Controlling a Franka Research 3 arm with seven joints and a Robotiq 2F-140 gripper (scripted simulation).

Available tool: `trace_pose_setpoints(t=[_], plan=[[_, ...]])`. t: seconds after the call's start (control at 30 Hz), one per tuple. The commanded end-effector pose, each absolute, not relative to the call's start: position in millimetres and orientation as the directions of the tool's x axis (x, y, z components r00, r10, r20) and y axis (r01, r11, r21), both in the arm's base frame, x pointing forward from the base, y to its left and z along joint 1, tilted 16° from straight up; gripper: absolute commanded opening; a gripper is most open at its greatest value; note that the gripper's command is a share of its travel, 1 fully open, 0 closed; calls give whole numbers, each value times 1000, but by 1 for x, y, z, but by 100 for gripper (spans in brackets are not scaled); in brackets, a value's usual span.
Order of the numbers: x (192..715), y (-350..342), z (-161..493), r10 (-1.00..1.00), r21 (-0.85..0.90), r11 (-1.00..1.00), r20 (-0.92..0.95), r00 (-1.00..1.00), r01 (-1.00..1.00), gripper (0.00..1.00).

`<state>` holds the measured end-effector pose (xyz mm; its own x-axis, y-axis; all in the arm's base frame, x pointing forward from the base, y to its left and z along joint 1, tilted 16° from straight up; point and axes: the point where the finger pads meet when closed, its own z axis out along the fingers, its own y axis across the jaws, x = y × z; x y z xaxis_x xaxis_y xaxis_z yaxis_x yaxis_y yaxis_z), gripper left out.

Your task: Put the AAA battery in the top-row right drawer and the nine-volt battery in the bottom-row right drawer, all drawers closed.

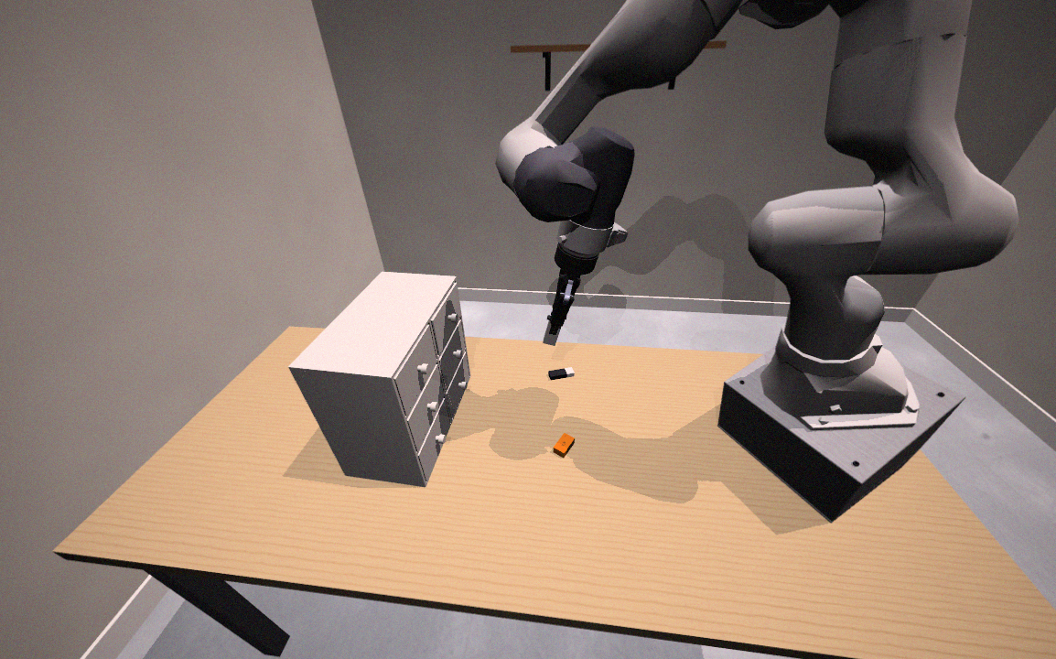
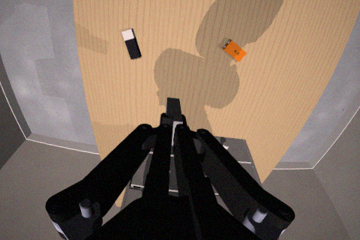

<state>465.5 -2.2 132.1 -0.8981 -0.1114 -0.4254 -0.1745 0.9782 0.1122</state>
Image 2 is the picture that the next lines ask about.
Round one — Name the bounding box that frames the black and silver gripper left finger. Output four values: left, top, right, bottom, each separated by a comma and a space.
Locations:
45, 97, 175, 240

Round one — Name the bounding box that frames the white chest of drawers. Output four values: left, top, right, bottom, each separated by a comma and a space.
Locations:
120, 136, 263, 211

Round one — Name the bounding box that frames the black and white eraser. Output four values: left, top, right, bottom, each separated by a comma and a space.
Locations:
121, 28, 142, 59

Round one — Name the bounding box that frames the orange nine-volt battery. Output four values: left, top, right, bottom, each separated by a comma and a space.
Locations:
223, 39, 247, 62

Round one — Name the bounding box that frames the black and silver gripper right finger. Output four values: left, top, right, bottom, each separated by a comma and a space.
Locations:
172, 98, 295, 240

